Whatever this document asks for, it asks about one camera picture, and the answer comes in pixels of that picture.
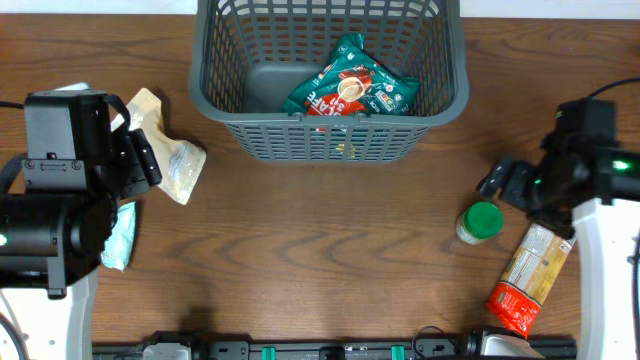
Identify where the green Nescafe coffee bag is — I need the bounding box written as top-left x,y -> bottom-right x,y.
282,33 -> 420,116

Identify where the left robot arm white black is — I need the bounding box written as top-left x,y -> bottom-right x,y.
1,89 -> 162,359

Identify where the light teal wipes packet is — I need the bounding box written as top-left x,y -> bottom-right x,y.
101,202 -> 136,272

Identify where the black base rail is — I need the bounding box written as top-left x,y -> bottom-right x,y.
92,326 -> 578,360

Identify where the red yellow pasta packet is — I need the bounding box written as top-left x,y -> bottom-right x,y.
487,224 -> 576,338

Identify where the beige foil pouch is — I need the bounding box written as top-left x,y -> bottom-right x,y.
107,88 -> 206,205

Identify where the green lid jar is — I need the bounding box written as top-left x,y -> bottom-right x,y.
455,201 -> 504,245

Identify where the grey plastic lattice basket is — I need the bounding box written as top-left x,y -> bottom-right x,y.
189,0 -> 469,163

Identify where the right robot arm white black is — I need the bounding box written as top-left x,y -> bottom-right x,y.
478,96 -> 639,359

